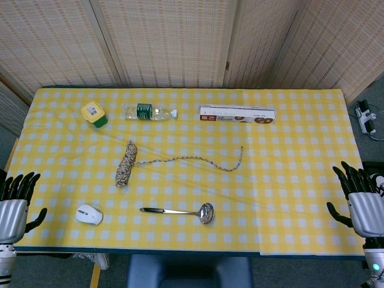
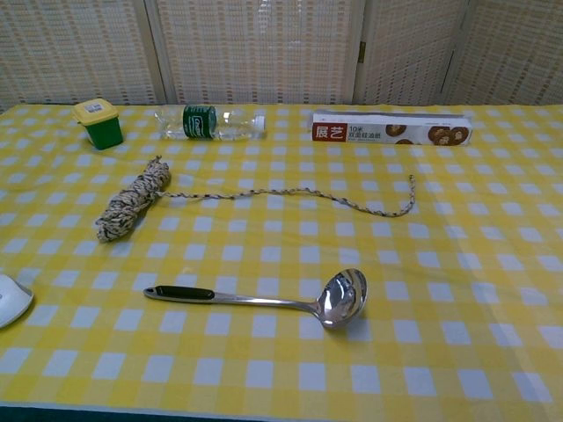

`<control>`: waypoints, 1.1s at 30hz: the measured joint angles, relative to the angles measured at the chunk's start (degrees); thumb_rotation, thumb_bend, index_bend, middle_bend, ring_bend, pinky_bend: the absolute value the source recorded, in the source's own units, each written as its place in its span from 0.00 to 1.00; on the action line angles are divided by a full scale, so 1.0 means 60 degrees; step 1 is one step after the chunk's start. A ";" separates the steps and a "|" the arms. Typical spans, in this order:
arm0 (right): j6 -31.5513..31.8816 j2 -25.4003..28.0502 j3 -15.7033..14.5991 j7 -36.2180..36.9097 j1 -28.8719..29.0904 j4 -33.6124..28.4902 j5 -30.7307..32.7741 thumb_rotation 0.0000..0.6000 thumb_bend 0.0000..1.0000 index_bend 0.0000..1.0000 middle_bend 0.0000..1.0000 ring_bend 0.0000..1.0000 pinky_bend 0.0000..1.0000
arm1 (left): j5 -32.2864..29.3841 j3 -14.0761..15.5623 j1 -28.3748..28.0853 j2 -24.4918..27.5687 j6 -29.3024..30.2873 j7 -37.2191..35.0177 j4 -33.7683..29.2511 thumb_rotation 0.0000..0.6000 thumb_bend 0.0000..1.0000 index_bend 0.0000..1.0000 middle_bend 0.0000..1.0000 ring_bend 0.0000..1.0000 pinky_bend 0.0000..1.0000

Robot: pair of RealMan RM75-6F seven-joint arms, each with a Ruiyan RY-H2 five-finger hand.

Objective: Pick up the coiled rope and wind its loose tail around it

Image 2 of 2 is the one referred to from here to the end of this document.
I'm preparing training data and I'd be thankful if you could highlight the steel ladle black handle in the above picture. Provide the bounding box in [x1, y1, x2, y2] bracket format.
[143, 266, 369, 331]

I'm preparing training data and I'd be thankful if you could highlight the braided rope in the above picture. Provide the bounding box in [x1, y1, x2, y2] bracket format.
[95, 156, 418, 244]

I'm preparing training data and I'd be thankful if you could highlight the woven bamboo screen panel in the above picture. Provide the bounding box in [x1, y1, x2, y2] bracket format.
[0, 0, 167, 106]
[144, 0, 366, 106]
[442, 0, 563, 106]
[354, 0, 470, 106]

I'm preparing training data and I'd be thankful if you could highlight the green jar yellow lid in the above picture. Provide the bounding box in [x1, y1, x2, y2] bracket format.
[72, 98, 124, 150]

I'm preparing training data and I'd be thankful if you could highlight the yellow white checkered tablecloth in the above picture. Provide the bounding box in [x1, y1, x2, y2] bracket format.
[0, 104, 563, 417]

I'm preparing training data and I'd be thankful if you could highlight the clear bottle green label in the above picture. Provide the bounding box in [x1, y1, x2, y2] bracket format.
[153, 104, 268, 142]

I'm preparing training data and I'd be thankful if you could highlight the white baking paper box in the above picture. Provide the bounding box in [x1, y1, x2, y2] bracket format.
[311, 110, 474, 146]

